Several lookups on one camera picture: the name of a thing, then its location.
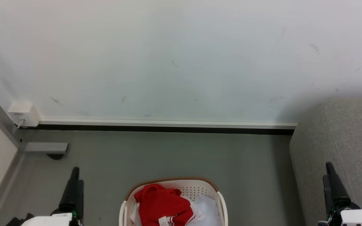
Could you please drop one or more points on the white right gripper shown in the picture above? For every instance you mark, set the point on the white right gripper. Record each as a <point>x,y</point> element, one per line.
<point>357,217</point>

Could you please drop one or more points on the black round frame foot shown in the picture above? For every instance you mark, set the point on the black round frame foot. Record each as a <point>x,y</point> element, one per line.
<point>55,156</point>

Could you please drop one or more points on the white wall power adapter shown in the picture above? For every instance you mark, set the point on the white wall power adapter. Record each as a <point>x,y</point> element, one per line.
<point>24,113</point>

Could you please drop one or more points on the white cloth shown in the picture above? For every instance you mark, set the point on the white cloth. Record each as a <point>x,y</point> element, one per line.
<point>207,208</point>

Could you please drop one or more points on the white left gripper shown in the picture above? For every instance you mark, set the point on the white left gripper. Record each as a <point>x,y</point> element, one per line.
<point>47,220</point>

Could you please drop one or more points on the grey fabric sofa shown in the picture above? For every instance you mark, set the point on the grey fabric sofa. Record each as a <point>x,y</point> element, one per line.
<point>344,141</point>

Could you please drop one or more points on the white perforated laundry basket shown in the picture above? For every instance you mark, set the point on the white perforated laundry basket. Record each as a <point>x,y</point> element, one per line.
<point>200,190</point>

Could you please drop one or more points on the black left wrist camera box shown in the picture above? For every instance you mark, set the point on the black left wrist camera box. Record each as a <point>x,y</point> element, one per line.
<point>20,220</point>

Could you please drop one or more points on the red garment with white trim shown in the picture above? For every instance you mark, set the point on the red garment with white trim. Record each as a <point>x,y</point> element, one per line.
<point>159,202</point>

